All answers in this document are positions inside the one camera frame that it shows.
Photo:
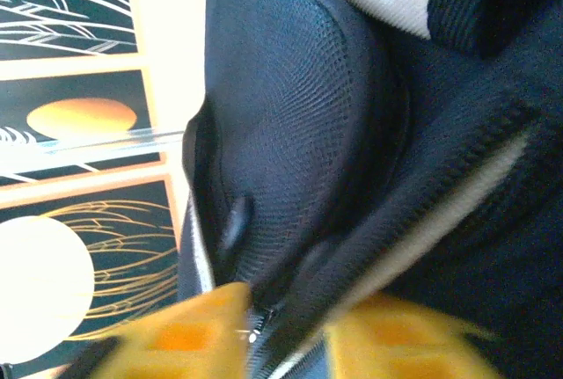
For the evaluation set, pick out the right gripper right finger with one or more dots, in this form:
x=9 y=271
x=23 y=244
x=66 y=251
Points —
x=404 y=344

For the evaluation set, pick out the navy blue backpack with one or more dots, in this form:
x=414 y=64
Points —
x=286 y=111

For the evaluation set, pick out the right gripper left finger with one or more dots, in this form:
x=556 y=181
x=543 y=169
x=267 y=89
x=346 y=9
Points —
x=184 y=339

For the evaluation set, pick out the aluminium corner post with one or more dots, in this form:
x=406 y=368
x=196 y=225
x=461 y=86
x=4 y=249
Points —
x=110 y=139

